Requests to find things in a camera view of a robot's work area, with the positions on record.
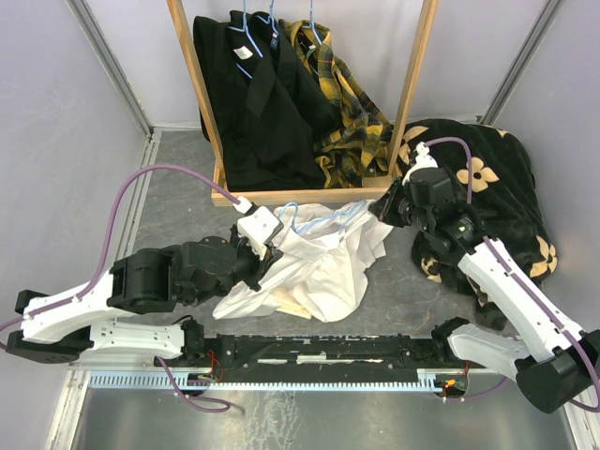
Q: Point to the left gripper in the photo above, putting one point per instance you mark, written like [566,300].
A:
[271,256]

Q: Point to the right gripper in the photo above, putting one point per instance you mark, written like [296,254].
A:
[384,207]

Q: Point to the blue wire hanger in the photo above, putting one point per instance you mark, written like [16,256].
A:
[347,213]

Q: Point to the white shirt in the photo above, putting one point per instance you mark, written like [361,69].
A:
[324,269]

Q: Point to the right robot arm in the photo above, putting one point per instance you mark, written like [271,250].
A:
[552,360]

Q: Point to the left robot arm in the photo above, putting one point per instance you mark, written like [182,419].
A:
[94,324]

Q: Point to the yellow plaid shirt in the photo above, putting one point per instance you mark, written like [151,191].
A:
[357,149]

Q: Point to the black hanging shirt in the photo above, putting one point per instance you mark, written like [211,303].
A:
[268,125]

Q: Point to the blue hanger in plaid shirt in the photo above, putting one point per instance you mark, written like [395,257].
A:
[319,32]

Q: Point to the blue hanger in black shirt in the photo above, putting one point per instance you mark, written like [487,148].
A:
[254,37]

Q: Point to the cream folded cloth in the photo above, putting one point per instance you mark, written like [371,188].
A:
[287,304]

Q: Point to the wooden clothes rack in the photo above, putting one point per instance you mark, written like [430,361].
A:
[372,186]

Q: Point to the black floral blanket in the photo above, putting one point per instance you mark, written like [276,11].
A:
[495,167]

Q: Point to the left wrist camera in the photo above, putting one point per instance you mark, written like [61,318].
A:
[259,225]

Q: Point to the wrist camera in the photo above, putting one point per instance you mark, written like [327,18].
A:
[423,160]
[259,225]

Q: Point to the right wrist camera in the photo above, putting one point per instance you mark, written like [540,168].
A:
[423,160]

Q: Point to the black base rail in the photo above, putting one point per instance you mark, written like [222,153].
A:
[314,359]

